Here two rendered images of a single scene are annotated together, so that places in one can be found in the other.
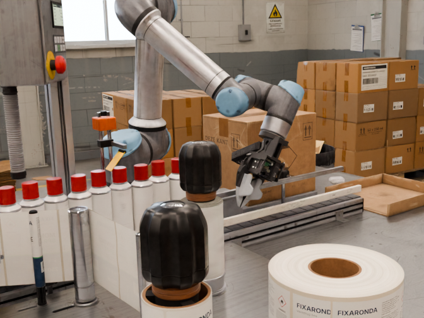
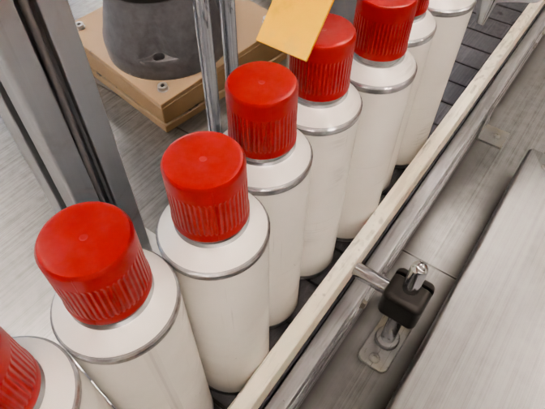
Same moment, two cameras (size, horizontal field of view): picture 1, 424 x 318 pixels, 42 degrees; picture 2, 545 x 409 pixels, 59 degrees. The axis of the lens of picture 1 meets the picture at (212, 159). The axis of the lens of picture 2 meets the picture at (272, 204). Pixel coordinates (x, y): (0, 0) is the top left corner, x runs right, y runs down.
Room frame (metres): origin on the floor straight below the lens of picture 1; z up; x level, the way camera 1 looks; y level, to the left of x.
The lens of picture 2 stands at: (1.05, 0.31, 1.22)
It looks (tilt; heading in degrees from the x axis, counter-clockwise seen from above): 52 degrees down; 340
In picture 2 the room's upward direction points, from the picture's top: 1 degrees clockwise
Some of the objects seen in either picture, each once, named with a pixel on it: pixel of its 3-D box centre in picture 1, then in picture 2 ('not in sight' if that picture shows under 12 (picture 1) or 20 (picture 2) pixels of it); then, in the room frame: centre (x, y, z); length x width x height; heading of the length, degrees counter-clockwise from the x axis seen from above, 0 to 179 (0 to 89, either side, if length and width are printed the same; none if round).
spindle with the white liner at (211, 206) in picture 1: (201, 217); not in sight; (1.03, 0.02, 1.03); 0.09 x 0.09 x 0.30
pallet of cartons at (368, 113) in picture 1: (368, 120); not in sight; (5.25, -1.51, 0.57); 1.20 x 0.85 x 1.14; 119
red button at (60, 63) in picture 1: (58, 64); not in sight; (1.18, 0.32, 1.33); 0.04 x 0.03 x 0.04; 0
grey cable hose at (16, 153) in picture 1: (14, 132); not in sight; (1.21, 0.44, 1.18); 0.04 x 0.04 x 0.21
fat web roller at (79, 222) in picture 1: (81, 256); not in sight; (0.98, 0.25, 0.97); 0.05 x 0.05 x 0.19
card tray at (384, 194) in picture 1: (385, 192); not in sight; (1.78, -0.58, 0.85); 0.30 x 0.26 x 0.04; 124
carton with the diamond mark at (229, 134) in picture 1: (259, 153); not in sight; (1.85, -0.16, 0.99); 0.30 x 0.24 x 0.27; 125
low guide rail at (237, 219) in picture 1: (219, 223); (473, 92); (1.35, -0.01, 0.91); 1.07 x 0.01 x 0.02; 124
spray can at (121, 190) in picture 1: (122, 209); (310, 168); (1.25, 0.22, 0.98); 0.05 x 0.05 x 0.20
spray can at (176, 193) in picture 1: (179, 199); (420, 61); (1.33, 0.08, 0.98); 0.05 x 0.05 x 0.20
